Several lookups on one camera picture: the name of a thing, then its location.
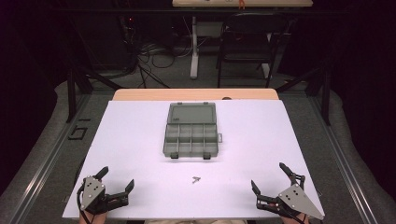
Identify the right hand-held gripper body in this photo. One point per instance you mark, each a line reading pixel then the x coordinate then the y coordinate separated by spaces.
pixel 299 199

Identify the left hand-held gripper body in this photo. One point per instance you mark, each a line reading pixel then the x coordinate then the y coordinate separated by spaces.
pixel 91 191

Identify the grey plastic compartment box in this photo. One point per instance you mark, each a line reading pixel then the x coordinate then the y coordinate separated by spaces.
pixel 190 115

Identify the person's right hand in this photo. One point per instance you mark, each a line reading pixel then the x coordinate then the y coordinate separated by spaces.
pixel 292 220

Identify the person's left hand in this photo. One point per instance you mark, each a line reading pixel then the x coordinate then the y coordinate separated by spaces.
pixel 93 218

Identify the white table board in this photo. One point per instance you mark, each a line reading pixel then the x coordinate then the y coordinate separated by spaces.
pixel 249 140

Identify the wooden table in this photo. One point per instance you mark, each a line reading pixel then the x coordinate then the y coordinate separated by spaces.
pixel 186 94

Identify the dark curtain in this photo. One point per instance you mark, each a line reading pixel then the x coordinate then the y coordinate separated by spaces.
pixel 21 93
pixel 367 93

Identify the black folding chair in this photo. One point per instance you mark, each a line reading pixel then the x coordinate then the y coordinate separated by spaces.
pixel 249 46

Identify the white-legged background table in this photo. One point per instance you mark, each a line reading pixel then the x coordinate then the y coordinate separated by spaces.
pixel 274 3

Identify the orange object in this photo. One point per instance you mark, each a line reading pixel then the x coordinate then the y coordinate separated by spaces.
pixel 241 3

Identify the metal floor rail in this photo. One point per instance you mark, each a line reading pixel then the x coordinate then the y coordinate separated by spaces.
pixel 46 161
pixel 339 155

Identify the black metal frame strut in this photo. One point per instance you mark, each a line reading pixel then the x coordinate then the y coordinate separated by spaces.
pixel 325 93
pixel 72 93

